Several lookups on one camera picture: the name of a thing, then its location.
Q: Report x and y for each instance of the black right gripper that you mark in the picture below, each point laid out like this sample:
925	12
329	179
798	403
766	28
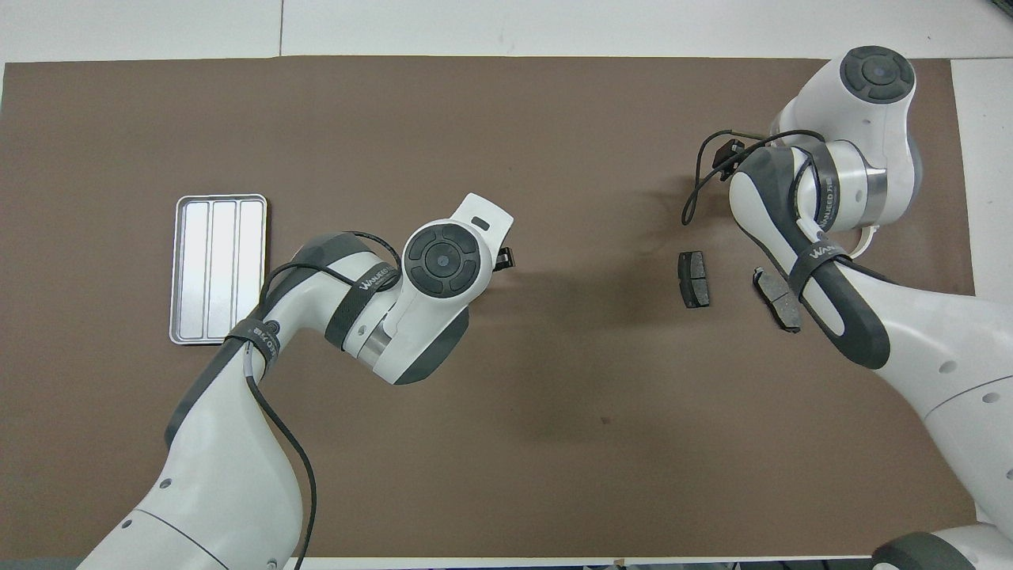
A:
728	162

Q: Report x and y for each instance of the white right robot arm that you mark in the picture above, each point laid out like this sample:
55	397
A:
934	340

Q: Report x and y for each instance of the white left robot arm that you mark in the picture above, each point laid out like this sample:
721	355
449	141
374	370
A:
221	475

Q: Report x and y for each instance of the silver metal tray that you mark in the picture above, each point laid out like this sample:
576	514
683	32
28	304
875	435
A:
210	269

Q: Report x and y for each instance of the short dark brake pad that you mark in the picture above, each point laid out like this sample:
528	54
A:
694	279

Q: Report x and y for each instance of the long dark brake pad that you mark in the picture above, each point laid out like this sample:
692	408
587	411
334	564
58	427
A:
772	297

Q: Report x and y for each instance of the brown table mat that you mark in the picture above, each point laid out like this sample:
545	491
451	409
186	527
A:
554	396

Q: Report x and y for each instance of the white curved plastic bracket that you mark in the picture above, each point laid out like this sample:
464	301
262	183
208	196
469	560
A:
869	241

